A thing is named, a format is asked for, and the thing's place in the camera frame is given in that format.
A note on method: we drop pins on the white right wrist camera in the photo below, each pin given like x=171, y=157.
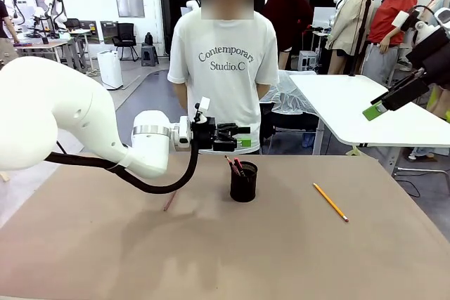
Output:
x=401, y=20

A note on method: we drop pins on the reddish brown pencil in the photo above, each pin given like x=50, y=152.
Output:
x=168, y=203

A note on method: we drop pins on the mannequin in beige jacket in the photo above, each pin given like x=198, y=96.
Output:
x=346, y=22

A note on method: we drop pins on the black mesh pen holder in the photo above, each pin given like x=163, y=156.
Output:
x=243, y=185

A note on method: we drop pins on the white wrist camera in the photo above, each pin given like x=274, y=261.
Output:
x=204, y=104
x=401, y=20

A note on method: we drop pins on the black office chair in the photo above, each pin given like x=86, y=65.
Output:
x=125, y=38

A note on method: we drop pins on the person's left forearm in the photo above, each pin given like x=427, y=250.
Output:
x=263, y=90

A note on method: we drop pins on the small black bag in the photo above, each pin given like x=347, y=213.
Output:
x=149, y=38

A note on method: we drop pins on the black step stool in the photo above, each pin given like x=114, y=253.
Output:
x=150, y=55

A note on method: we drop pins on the person in red shirt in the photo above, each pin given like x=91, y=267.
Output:
x=386, y=15

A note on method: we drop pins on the white robot behind mannequin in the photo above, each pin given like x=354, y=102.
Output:
x=339, y=3

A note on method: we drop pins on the person in khaki trousers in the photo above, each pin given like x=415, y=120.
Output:
x=7, y=33

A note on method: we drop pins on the clear plastic sheet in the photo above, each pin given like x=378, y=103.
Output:
x=292, y=96

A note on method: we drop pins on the pale green plastic piece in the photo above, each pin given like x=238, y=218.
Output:
x=354, y=151

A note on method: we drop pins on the small wooden stick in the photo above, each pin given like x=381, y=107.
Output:
x=4, y=176

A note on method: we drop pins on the white side table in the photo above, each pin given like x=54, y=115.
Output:
x=334, y=103

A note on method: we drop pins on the black tripod stand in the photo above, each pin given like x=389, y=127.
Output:
x=362, y=33

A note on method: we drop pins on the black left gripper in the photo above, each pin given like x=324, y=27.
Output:
x=204, y=135

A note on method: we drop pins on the white box on floor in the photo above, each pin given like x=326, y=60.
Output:
x=307, y=60

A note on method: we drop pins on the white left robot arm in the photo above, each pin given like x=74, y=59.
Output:
x=52, y=114

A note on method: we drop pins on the mannequin in dark red top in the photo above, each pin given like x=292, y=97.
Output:
x=286, y=15

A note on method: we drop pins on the white air purifier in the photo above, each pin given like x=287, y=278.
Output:
x=110, y=70

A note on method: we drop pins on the wooden top workbench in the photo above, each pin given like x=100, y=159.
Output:
x=42, y=45

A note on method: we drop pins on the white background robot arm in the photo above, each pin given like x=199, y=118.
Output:
x=192, y=3

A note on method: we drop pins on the yellow pencil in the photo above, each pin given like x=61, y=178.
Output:
x=330, y=202

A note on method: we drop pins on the person's right forearm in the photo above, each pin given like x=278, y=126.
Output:
x=180, y=94

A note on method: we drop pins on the person in white t-shirt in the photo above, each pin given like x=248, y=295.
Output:
x=221, y=78

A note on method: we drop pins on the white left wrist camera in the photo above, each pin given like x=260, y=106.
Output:
x=204, y=104

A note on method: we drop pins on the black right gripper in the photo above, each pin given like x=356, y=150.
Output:
x=436, y=54

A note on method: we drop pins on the black tripod leg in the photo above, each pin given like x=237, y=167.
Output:
x=61, y=147

